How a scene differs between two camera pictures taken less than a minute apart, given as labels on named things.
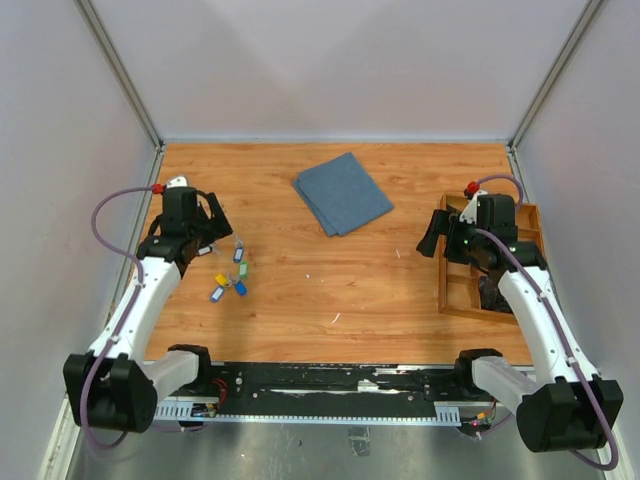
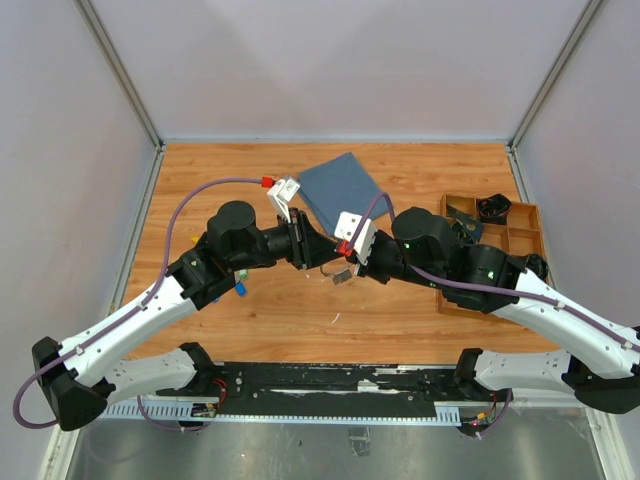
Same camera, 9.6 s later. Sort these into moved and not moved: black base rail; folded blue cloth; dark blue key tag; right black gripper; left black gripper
Moved: left black gripper; right black gripper
Not moved: black base rail; dark blue key tag; folded blue cloth
